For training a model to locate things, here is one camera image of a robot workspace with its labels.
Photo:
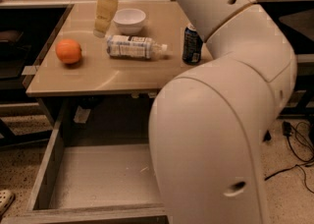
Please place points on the orange fruit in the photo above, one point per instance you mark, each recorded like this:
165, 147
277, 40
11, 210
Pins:
68, 51

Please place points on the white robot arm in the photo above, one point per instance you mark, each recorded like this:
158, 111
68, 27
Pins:
206, 125

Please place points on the open grey wooden drawer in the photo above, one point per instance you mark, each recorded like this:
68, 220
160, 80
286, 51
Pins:
98, 172

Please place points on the white bowl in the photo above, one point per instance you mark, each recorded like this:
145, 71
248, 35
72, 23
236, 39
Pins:
129, 21

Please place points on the clear plastic water bottle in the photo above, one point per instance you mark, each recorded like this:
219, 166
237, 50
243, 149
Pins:
134, 47

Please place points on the blue soda can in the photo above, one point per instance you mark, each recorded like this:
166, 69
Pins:
192, 45

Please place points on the black power adapter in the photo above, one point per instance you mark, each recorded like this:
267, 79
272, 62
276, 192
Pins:
287, 129

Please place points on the white perforated shoe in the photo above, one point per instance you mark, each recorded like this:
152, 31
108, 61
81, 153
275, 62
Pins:
6, 199

